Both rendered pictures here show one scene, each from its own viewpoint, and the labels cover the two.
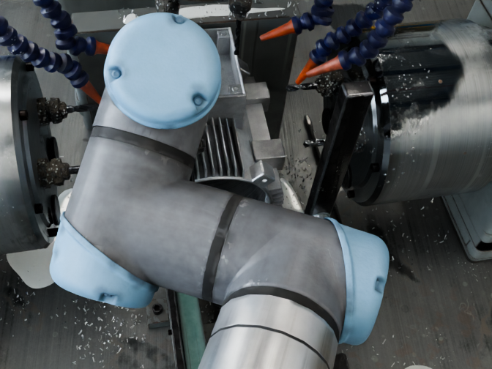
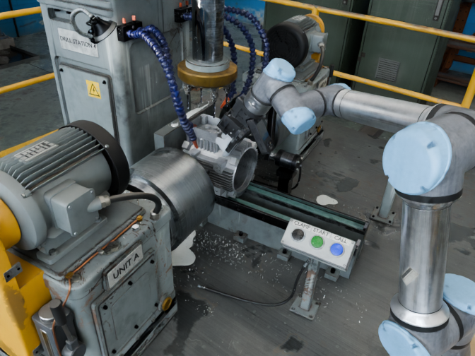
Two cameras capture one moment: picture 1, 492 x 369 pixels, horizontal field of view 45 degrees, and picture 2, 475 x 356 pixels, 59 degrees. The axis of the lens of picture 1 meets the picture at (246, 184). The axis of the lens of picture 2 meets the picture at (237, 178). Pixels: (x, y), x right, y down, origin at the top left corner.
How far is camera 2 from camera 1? 0.96 m
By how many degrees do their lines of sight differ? 38
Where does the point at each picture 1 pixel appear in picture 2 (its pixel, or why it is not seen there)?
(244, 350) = (351, 93)
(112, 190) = (295, 96)
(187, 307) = (259, 209)
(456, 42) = not seen: hidden behind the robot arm
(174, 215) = (309, 94)
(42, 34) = not seen: hidden behind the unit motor
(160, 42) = (280, 62)
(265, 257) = (330, 90)
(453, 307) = (307, 179)
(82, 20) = (160, 132)
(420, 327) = (307, 188)
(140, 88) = (286, 71)
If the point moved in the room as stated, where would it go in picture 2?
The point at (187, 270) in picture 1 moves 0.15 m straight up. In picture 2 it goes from (320, 102) to (331, 43)
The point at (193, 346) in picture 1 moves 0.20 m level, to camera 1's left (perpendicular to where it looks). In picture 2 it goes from (275, 215) to (229, 243)
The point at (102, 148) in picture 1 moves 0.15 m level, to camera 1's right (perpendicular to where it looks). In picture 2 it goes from (285, 90) to (321, 78)
